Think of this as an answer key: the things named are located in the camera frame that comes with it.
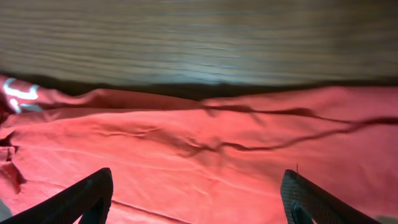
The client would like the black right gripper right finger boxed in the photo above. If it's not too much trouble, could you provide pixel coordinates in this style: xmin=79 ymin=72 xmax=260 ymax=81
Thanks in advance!
xmin=280 ymin=169 xmax=381 ymax=224

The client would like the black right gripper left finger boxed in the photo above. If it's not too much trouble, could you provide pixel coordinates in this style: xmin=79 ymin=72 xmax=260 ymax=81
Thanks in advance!
xmin=1 ymin=167 xmax=113 ymax=224

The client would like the orange red t-shirt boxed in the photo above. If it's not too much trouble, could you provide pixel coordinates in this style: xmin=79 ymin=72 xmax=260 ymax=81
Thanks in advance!
xmin=1 ymin=76 xmax=397 ymax=223

